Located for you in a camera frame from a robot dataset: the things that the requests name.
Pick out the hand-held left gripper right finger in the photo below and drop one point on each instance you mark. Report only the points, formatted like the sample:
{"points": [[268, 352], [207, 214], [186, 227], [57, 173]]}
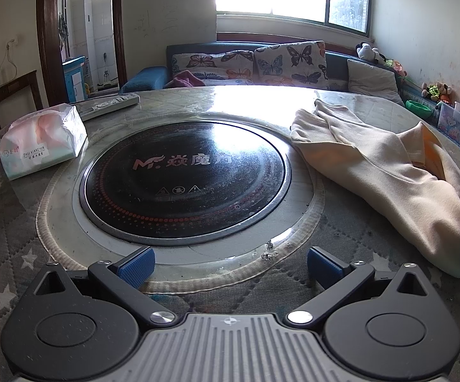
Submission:
{"points": [[323, 268]]}

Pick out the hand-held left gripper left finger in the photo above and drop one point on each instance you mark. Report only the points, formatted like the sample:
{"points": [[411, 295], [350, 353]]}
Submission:
{"points": [[136, 268]]}

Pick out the cream garment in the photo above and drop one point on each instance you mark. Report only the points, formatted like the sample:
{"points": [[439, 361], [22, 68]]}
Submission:
{"points": [[373, 159]]}

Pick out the clear plastic storage box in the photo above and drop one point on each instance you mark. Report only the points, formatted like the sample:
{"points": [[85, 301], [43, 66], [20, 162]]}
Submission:
{"points": [[454, 125]]}

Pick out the round black induction cooktop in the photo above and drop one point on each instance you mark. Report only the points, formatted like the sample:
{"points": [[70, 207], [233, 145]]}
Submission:
{"points": [[182, 179]]}

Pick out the green bowl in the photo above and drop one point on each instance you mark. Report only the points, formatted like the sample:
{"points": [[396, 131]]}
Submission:
{"points": [[419, 108]]}

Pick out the brown plush toy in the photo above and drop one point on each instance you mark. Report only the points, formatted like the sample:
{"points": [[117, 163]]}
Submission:
{"points": [[446, 93]]}

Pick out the green plush toy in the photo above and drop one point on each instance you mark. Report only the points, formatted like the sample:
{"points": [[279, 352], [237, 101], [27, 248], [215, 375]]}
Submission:
{"points": [[432, 91]]}

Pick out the pink and green toy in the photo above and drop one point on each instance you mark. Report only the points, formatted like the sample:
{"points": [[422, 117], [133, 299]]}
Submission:
{"points": [[397, 67]]}

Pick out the grey pillow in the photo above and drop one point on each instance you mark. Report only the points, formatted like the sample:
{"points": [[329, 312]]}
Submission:
{"points": [[373, 81]]}

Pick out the white tissue pack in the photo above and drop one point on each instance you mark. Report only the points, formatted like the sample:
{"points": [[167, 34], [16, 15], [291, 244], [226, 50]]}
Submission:
{"points": [[41, 139]]}

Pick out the grey remote control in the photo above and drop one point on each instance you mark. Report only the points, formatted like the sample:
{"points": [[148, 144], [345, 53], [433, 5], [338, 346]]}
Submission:
{"points": [[108, 104]]}

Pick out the panda plush toy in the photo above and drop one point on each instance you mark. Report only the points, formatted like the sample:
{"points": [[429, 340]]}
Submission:
{"points": [[367, 52]]}

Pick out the blue corner sofa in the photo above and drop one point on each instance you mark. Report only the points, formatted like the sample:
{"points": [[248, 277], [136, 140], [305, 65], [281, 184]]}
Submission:
{"points": [[146, 77]]}

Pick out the purple cloth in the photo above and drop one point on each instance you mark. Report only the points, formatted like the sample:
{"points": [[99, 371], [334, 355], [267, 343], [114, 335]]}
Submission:
{"points": [[184, 79]]}

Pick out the blue bathroom cabinet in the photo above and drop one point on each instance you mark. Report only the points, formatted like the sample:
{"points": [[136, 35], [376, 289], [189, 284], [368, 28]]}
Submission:
{"points": [[75, 81]]}

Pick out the large butterfly print pillow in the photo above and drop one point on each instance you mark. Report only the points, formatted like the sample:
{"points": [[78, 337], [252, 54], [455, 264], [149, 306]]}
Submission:
{"points": [[289, 63]]}

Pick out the dark wooden cabinet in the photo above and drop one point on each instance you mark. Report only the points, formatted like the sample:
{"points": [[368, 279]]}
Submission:
{"points": [[19, 95]]}

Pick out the dark wooden door frame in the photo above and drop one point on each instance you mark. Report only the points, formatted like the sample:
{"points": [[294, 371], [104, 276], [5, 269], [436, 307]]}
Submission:
{"points": [[47, 28]]}

